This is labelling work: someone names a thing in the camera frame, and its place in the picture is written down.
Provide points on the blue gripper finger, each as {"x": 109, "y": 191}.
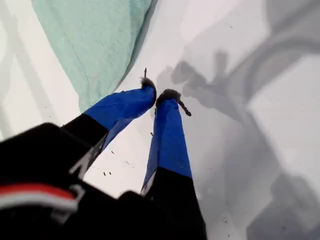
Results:
{"x": 125, "y": 105}
{"x": 168, "y": 140}

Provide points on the pale green T-shirt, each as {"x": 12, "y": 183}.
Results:
{"x": 95, "y": 37}

